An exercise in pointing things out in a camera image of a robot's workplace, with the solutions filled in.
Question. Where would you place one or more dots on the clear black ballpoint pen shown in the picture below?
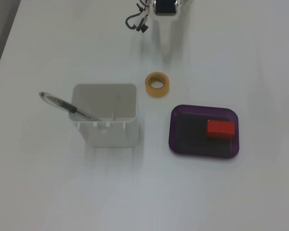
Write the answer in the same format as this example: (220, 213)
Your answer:
(60, 103)

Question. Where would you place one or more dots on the white plastic box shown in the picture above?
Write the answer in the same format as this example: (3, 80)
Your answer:
(110, 137)

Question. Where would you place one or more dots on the purple plastic tray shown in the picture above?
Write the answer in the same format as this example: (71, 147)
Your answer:
(174, 144)

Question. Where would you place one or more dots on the yellow tape roll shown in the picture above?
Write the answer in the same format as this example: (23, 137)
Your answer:
(150, 91)

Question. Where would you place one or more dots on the red ribbed block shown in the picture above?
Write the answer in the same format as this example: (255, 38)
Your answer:
(220, 128)

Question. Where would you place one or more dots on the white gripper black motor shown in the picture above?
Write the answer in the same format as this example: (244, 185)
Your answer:
(164, 7)

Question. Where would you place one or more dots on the black tray mat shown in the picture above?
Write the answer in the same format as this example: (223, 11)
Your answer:
(192, 137)

